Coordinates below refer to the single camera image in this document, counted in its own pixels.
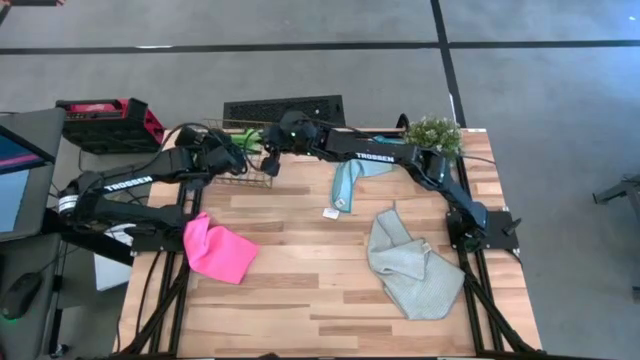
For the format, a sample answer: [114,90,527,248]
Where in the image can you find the thin black hanging cable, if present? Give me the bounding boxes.
[452,153,497,166]

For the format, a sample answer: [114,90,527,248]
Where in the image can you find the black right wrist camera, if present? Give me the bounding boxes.
[259,153,283,178]

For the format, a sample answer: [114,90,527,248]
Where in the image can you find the black chair base leg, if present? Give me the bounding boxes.
[591,173,640,207]

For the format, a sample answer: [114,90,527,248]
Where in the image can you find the green microfiber towel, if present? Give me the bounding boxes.
[231,128,265,154]

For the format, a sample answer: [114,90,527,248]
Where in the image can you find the white box under table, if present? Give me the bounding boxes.
[93,222,137,293]

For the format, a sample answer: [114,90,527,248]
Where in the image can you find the black computer mouse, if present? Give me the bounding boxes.
[1,271,45,321]

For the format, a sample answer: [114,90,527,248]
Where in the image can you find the grey side desk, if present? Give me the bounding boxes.
[0,232,67,360]

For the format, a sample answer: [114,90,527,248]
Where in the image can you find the pink microfiber towel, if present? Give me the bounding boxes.
[181,210,261,286]

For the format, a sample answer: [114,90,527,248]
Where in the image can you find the desk monitor with dark frame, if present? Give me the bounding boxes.
[0,106,67,244]

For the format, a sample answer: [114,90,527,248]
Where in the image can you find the light blue microfiber towel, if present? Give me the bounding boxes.
[329,133,407,214]

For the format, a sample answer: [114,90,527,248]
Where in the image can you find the red and black tool case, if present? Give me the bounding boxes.
[55,97,167,155]

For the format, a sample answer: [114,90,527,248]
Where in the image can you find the grey microfiber towel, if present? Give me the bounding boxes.
[366,208,467,322]

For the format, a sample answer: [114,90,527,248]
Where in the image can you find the metal wire basket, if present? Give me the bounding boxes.
[201,117,276,190]

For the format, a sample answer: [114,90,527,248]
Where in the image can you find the black perforated panel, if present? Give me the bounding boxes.
[222,94,347,129]

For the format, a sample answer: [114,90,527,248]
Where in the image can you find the artificial plant in black pot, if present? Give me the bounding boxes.
[402,115,465,162]

